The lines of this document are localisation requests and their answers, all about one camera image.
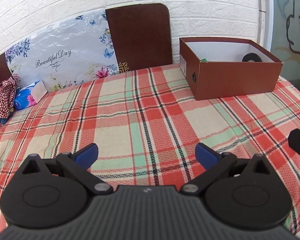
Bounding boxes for black tape roll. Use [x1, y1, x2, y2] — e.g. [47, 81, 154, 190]
[242, 53, 262, 62]

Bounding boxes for red plaid bed sheet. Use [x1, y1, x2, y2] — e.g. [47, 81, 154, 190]
[0, 65, 300, 236]

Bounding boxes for blue tissue pack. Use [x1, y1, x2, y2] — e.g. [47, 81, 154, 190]
[14, 80, 47, 111]

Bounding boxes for brown shoe box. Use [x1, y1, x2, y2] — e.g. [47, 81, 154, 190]
[179, 37, 283, 100]

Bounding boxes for red checkered cloth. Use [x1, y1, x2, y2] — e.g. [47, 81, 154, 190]
[0, 76, 18, 125]

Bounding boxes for glass door with cartoon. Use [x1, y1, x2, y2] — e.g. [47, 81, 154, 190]
[267, 0, 300, 88]

